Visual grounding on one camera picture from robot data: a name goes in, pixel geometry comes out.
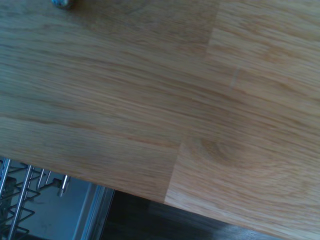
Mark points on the small speckled round object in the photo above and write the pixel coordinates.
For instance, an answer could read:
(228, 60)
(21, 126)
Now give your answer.
(60, 3)

